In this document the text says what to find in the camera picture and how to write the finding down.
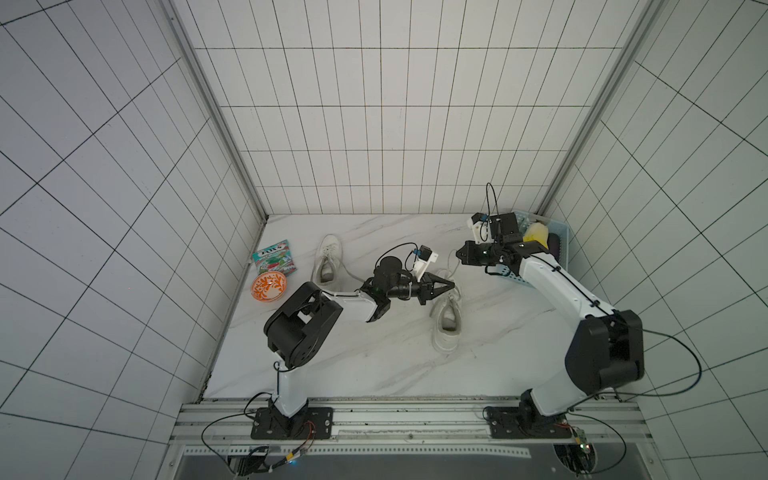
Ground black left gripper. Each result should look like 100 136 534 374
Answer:
388 272 454 305

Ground white sneaker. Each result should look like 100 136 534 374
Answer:
430 284 462 354
311 234 343 291

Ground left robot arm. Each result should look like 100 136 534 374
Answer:
263 256 455 420

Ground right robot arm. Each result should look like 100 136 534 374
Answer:
456 212 645 426

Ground light blue plastic basket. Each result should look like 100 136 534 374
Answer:
513 210 572 270

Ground purple eggplant toy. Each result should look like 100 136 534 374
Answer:
547 233 562 263

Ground green snack packet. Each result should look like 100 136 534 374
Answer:
252 240 296 276

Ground orange patterned bowl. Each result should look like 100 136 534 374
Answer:
250 271 287 303

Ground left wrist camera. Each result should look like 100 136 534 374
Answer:
411 245 438 282

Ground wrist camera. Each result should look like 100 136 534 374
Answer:
467 212 492 244
411 245 438 282

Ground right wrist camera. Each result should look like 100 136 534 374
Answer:
467 212 492 244

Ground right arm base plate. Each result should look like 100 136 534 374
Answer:
482 406 572 440

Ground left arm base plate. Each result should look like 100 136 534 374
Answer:
250 405 334 440

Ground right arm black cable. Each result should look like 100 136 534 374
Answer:
563 328 704 475

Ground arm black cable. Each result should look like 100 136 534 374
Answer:
200 359 316 475
563 328 704 475

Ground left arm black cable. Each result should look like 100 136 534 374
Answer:
200 359 316 475

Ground aluminium mounting rail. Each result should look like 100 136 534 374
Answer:
170 395 655 460

